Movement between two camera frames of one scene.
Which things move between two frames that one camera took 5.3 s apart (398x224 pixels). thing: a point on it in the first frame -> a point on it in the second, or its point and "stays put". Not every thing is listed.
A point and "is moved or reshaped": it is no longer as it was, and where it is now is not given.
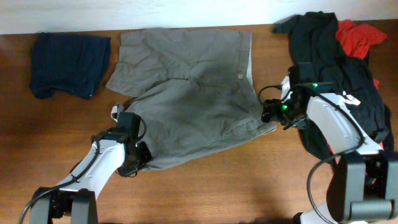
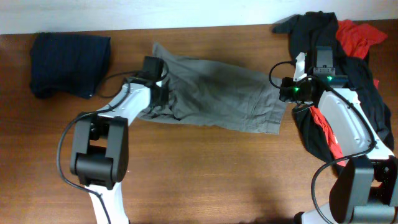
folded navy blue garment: x=74 y=64 stays put
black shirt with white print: x=321 y=60 stays put
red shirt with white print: x=357 y=37 stays put
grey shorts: x=193 y=91 is moved or reshaped
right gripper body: x=282 y=112 -> x=293 y=91
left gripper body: x=137 y=161 -> x=163 y=98
